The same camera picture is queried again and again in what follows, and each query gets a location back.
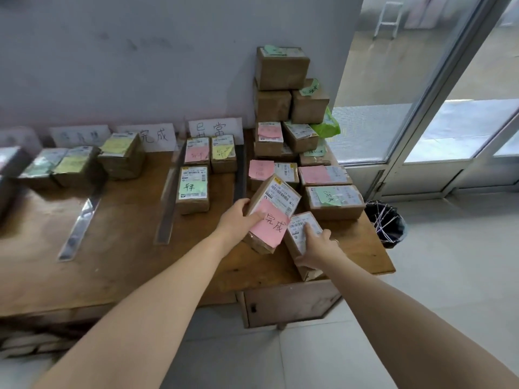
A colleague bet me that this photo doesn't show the black trash bin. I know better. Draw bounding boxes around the black trash bin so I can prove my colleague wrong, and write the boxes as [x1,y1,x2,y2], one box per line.
[364,200,406,250]

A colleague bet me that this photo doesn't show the clear acrylic divider strip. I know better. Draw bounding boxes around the clear acrylic divider strip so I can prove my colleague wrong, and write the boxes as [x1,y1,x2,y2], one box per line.
[57,189,103,262]
[154,145,186,246]

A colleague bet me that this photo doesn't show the brown box yellow note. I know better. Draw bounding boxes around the brown box yellow note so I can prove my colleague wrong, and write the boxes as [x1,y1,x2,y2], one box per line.
[210,134,238,174]
[97,132,145,181]
[52,146,103,189]

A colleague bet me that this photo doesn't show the metal stepladder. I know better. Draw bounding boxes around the metal stepladder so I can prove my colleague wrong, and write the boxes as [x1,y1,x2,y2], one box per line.
[372,1,403,39]

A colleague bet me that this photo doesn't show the brown box green note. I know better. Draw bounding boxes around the brown box green note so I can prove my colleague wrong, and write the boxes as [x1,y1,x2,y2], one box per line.
[175,165,211,215]

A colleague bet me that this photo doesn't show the glass window panel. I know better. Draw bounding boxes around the glass window panel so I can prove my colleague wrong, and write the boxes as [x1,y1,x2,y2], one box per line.
[330,0,493,168]

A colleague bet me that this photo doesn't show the person's right forearm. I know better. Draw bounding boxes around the person's right forearm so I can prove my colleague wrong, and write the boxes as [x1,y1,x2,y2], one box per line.
[329,257,519,389]

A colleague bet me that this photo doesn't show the person's left forearm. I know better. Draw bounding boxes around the person's left forearm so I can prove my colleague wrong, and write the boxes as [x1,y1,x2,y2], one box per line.
[34,235,238,389]

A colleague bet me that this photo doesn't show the person's left hand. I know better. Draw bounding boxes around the person's left hand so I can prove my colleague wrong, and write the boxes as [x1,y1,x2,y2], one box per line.
[214,198,264,248]

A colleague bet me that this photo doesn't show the person's right hand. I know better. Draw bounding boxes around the person's right hand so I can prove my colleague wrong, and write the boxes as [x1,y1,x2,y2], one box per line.
[294,223,348,274]

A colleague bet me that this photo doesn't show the brown box large pink note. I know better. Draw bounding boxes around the brown box large pink note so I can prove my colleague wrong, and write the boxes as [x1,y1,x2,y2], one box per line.
[242,173,302,256]

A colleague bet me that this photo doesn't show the small brown box white label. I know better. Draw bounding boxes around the small brown box white label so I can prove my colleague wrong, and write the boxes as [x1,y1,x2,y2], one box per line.
[283,211,325,282]

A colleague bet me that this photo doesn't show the white paper sign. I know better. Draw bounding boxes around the white paper sign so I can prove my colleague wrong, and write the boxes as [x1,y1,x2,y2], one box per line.
[0,127,42,149]
[188,118,244,148]
[49,125,111,150]
[117,123,177,153]

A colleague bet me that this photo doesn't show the wooden table drawer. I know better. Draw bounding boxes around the wooden table drawer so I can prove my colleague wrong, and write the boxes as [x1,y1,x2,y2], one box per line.
[237,279,344,329]

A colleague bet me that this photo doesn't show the glass door metal frame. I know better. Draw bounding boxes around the glass door metal frame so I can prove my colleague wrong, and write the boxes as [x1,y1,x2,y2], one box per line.
[379,0,519,199]

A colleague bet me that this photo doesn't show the pile of cardboard parcels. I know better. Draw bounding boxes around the pile of cardboard parcels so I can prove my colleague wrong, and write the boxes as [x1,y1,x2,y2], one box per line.
[247,46,366,222]

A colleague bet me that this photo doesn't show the dark brown box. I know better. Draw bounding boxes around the dark brown box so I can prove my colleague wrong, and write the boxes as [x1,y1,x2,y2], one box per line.
[0,146,34,217]

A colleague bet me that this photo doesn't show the green plastic bag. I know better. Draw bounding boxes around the green plastic bag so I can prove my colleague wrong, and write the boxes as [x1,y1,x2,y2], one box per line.
[311,106,341,139]

